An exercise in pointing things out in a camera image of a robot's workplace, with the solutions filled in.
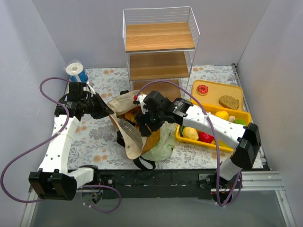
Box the brown tote bag black straps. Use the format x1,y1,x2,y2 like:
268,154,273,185
107,89,166,171

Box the clear plastic water bottle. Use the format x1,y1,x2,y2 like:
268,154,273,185
118,119,143,147

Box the orange snack packet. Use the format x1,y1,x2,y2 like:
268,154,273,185
125,108,142,124

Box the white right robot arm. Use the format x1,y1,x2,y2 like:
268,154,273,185
134,91,261,184

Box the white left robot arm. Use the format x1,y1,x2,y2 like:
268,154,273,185
28,82,113,201

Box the light green plastic bag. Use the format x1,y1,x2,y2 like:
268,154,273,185
142,122,177,162

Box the dark green toy chili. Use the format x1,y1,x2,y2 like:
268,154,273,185
179,125,184,137

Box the yellow plastic bin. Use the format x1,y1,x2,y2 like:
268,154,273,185
176,103,251,153

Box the floral patterned table mat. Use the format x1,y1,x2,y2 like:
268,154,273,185
68,66,239,169

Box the blue wrapped toilet paper roll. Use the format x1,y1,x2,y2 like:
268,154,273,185
64,59,88,83

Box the yellow toy lemon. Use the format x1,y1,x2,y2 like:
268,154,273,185
182,127,199,140

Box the red toy donut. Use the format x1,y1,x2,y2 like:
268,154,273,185
196,85,209,96

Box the red toy pepper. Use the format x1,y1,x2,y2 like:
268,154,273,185
198,131,214,143

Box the yellow flat tray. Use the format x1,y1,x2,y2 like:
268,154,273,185
192,80,243,111

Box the yellow toy bell pepper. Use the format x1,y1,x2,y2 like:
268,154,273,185
215,111,229,121

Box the brown bread slice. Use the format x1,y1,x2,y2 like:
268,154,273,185
219,95,240,110

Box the white toy garlic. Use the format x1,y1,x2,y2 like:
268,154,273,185
228,115,236,123

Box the green toy leaf vegetable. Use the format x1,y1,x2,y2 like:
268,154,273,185
234,118,247,126

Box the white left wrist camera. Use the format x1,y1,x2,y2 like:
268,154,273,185
83,81,96,96

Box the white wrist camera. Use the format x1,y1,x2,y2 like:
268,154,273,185
83,81,96,96
133,94,148,114

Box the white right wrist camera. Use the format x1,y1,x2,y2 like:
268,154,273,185
133,94,148,114

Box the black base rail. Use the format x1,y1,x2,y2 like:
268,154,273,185
94,168,240,206

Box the wire and wood shelf rack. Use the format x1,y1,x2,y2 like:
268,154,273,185
121,6,200,106

